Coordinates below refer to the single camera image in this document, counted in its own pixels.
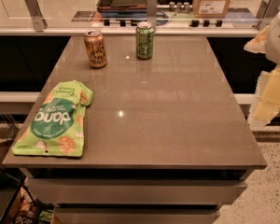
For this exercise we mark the green soda can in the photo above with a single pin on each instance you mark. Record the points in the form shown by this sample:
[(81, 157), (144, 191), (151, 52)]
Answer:
[(144, 40)]

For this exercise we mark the orange soda can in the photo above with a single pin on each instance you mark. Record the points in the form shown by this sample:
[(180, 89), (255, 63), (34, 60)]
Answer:
[(95, 47)]

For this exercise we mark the metal glass bracket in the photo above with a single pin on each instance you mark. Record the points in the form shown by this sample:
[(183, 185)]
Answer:
[(39, 23), (267, 10), (152, 12)]

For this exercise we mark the lower table drawer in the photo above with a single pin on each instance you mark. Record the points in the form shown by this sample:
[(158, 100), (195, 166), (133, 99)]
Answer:
[(135, 216)]

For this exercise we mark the right metal glass bracket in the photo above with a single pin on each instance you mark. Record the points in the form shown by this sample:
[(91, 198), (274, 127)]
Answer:
[(267, 10)]

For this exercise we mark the green snack bag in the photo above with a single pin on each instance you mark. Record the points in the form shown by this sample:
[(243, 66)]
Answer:
[(57, 128)]

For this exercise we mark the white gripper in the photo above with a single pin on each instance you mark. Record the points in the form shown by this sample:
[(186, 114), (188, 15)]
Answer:
[(278, 37)]

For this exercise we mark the left metal glass bracket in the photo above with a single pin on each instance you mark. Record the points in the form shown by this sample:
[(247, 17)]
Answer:
[(39, 23)]

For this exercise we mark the snack box under table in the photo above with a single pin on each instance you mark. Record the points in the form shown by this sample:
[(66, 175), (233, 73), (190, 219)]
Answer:
[(27, 209)]

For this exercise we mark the upper table drawer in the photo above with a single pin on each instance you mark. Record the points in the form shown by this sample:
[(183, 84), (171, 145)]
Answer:
[(135, 191)]

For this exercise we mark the table drawer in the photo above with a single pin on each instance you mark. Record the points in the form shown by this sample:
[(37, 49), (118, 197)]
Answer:
[(135, 216), (135, 191)]

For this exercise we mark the cardboard box with label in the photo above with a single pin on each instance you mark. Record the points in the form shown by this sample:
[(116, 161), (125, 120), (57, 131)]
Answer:
[(210, 8)]

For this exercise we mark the middle metal glass bracket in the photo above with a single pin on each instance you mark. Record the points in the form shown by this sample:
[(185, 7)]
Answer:
[(152, 12)]

